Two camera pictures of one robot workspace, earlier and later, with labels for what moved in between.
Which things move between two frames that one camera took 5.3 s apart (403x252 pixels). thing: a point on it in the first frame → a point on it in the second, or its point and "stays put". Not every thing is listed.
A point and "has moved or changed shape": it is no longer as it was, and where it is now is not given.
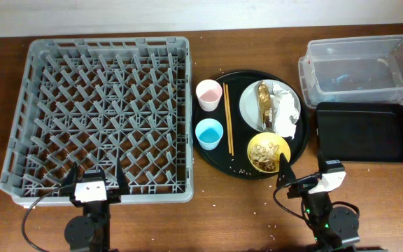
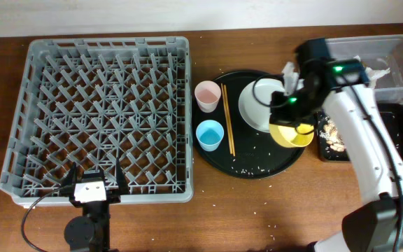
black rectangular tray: (364, 132) stays put
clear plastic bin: (359, 69) stays put
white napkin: (285, 112) has moved or changed shape
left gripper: (112, 195) stays put
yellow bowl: (264, 152) → (288, 136)
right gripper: (289, 175) → (281, 113)
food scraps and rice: (264, 157) → (329, 131)
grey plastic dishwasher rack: (92, 101) stays put
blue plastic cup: (209, 132) stays put
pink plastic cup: (208, 92) stays put
